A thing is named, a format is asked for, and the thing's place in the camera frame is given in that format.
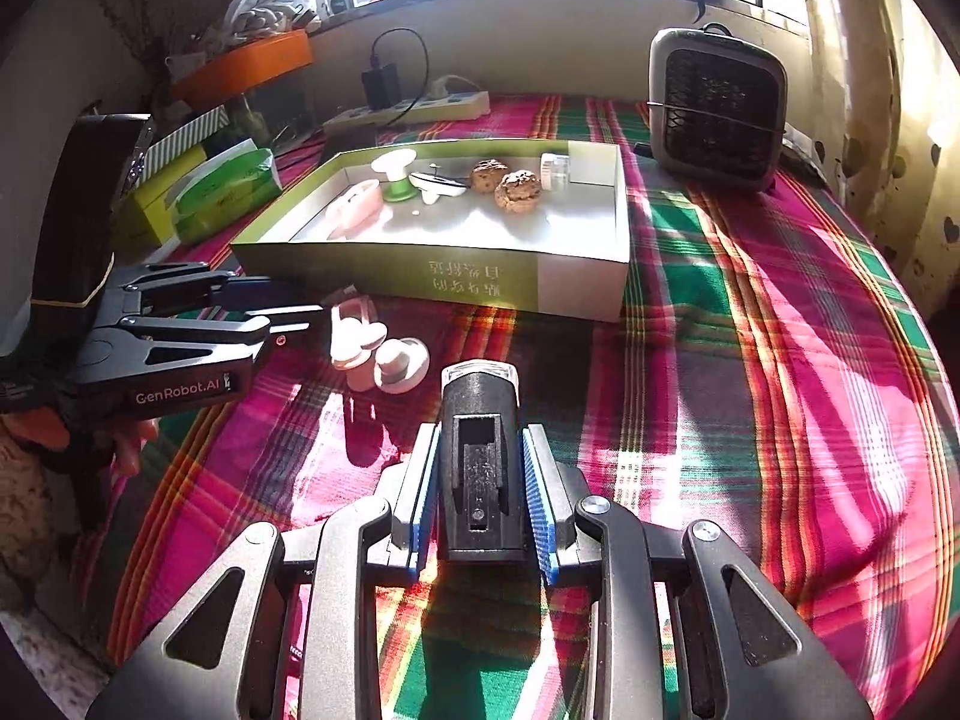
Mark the yellow-green box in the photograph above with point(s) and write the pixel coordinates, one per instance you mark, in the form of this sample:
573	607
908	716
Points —
146	210

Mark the pink and white suction hook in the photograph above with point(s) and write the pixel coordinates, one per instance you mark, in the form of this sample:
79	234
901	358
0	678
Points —
401	366

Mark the green tissue pack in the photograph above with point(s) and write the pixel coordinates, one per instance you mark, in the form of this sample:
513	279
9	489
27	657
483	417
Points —
225	191

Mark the grey desktop heater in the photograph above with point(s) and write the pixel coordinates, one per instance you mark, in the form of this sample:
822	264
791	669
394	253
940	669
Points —
712	112

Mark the black charger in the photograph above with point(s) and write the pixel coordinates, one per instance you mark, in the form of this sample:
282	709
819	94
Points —
381	86

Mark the green-edged white cardboard box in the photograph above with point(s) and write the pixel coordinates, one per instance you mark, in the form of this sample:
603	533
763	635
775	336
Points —
465	240

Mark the plaid blanket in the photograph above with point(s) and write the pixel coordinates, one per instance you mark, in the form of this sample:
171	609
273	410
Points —
750	390

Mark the heart-print curtain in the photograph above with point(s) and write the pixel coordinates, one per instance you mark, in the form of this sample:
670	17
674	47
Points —
892	127

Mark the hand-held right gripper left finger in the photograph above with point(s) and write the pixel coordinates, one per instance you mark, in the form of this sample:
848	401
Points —
424	487

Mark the plastic bags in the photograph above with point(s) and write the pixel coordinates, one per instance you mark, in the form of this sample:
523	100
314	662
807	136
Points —
262	7

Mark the black bike light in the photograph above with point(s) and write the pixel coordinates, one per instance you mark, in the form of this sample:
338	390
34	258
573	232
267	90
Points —
480	427

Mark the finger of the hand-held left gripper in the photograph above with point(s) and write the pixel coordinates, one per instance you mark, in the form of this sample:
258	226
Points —
247	292
300	317

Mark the walnut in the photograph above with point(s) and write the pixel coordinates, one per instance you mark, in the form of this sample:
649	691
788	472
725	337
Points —
489	175
519	191

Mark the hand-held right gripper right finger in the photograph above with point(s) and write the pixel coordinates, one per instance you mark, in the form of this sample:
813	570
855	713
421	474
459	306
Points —
538	502

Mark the long pink holder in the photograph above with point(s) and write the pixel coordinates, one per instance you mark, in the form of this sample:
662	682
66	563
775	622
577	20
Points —
352	208

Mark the green and white suction hook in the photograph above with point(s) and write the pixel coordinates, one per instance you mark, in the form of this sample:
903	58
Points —
394	172

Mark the orange box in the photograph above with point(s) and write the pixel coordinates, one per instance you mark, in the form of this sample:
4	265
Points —
247	67

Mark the white power strip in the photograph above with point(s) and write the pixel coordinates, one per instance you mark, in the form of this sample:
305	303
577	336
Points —
450	106

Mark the white plug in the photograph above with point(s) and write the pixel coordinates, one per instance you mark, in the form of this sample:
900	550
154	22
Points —
448	88

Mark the small black plug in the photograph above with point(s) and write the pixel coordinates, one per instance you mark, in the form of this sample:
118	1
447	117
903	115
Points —
643	148

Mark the person's left hand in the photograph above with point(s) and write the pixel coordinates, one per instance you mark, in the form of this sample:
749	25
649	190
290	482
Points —
131	442

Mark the small clear jar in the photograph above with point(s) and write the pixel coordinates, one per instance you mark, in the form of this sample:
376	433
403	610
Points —
555	171

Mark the striped green box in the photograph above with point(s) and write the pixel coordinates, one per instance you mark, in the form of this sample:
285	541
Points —
187	136

